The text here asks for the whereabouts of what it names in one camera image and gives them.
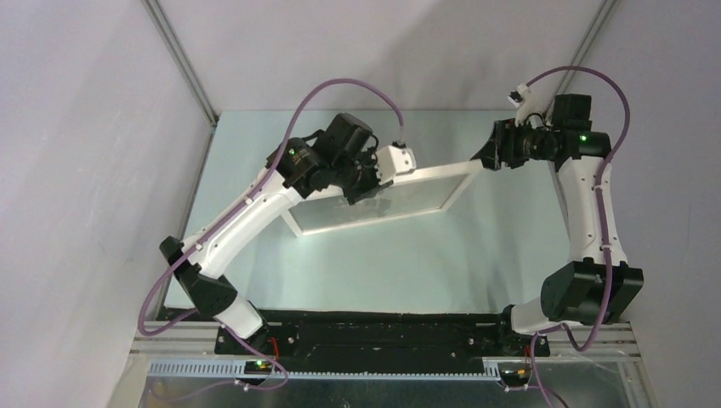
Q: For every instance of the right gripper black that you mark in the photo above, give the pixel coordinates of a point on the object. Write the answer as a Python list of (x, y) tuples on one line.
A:
[(500, 147)]

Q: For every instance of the white wooden picture frame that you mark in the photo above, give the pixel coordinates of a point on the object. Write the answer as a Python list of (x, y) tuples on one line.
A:
[(470, 168)]

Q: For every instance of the black and white photo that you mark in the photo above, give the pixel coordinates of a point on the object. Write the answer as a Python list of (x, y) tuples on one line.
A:
[(409, 199)]

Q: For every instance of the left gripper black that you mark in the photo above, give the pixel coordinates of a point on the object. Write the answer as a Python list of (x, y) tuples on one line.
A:
[(371, 184)]

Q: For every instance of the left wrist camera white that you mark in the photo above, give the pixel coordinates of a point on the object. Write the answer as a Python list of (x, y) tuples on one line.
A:
[(394, 160)]

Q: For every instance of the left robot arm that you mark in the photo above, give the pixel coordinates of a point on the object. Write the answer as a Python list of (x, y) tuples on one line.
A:
[(346, 155)]

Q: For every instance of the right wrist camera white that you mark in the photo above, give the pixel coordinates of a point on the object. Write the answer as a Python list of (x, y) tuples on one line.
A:
[(528, 107)]

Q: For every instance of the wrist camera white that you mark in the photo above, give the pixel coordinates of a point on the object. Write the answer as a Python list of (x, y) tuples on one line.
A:
[(394, 160), (528, 107)]

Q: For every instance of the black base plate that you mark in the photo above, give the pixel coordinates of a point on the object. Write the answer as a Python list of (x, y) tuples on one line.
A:
[(349, 341)]

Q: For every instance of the white cable duct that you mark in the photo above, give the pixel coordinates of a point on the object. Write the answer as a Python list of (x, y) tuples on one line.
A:
[(250, 369)]

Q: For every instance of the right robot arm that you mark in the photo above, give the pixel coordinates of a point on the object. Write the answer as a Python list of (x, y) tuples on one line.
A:
[(598, 283)]

